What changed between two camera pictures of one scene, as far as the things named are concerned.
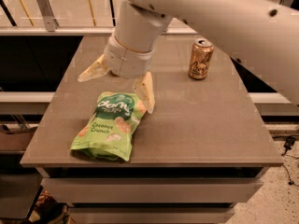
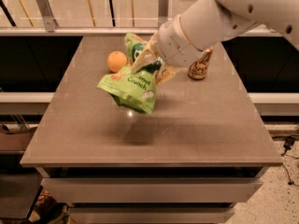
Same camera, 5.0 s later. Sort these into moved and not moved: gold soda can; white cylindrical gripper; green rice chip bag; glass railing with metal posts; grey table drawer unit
Moved: green rice chip bag; white cylindrical gripper
Not moved: grey table drawer unit; gold soda can; glass railing with metal posts
